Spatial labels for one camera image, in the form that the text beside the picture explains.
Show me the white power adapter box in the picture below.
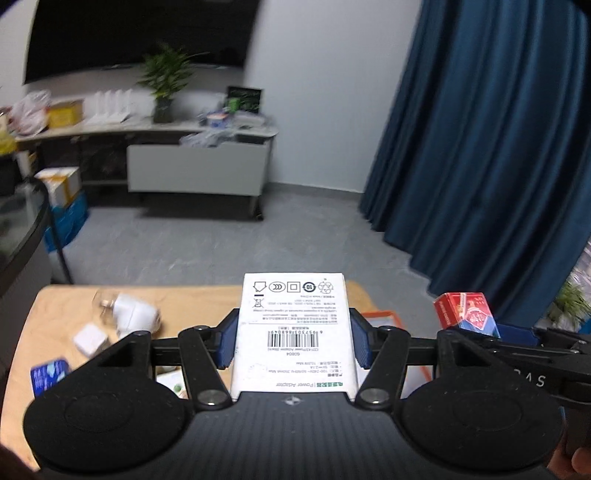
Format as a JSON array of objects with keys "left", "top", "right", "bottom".
[{"left": 230, "top": 272, "right": 359, "bottom": 400}]

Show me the red playing card box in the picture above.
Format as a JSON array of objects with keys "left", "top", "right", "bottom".
[{"left": 434, "top": 292, "right": 501, "bottom": 338}]

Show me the white mosquito repellent plug heater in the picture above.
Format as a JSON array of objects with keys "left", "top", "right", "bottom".
[{"left": 93, "top": 290, "right": 161, "bottom": 338}]

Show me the white cube charger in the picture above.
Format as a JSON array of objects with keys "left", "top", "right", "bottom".
[{"left": 72, "top": 323, "right": 110, "bottom": 358}]

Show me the person's right hand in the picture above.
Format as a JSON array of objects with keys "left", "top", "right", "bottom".
[{"left": 547, "top": 444, "right": 591, "bottom": 480}]

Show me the orange-rimmed white tray box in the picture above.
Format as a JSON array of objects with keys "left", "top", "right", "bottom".
[{"left": 359, "top": 311, "right": 433, "bottom": 397}]

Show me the potted plant by window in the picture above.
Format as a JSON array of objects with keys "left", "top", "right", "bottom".
[{"left": 548, "top": 280, "right": 590, "bottom": 332}]

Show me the white TV console cabinet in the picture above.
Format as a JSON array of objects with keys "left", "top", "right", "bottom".
[{"left": 17, "top": 119, "right": 279, "bottom": 220}]

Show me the blue curtain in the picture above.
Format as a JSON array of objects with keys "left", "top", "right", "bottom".
[{"left": 360, "top": 1, "right": 590, "bottom": 328}]

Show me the clutter of packets on console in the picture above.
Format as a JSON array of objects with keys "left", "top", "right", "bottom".
[{"left": 178, "top": 110, "right": 267, "bottom": 148}]

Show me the white yellow carton on floor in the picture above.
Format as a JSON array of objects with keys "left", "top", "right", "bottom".
[{"left": 35, "top": 167, "right": 82, "bottom": 208}]

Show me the black glass side table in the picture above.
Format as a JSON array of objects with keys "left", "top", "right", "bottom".
[{"left": 1, "top": 176, "right": 74, "bottom": 294}]

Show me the black green product box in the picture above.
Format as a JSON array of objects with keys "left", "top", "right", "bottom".
[{"left": 225, "top": 86, "right": 263, "bottom": 114}]

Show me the white wifi router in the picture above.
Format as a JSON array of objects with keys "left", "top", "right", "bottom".
[{"left": 84, "top": 89, "right": 132, "bottom": 125}]

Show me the potted green bamboo plant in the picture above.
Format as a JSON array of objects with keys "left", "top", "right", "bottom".
[{"left": 138, "top": 43, "right": 192, "bottom": 124}]

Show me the yellow cardboard box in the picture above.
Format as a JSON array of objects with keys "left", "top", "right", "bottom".
[{"left": 47, "top": 100, "right": 83, "bottom": 129}]

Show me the white plastic bag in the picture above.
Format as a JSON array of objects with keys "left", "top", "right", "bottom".
[{"left": 10, "top": 90, "right": 51, "bottom": 136}]

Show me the wall-mounted black television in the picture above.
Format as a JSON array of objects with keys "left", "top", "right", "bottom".
[{"left": 24, "top": 0, "right": 260, "bottom": 84}]

